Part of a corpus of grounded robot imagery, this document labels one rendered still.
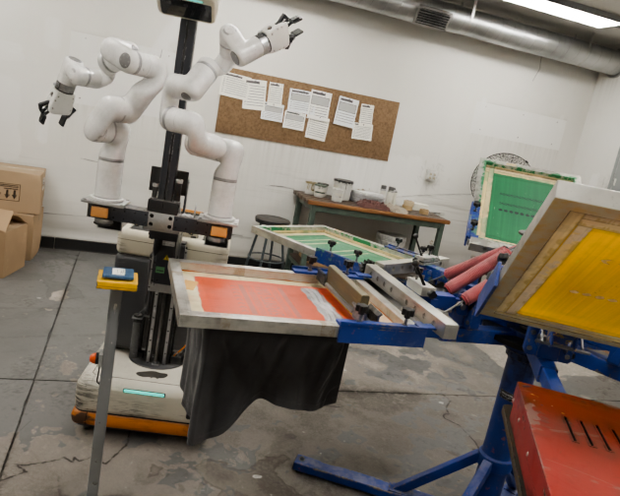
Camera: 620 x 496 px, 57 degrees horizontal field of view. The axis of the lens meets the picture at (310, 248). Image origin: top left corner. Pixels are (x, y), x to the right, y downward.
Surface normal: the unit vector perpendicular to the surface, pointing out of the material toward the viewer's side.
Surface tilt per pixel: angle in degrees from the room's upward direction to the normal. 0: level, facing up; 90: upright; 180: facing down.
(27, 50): 90
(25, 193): 90
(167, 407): 90
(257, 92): 88
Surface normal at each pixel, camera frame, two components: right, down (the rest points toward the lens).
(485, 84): 0.28, 0.25
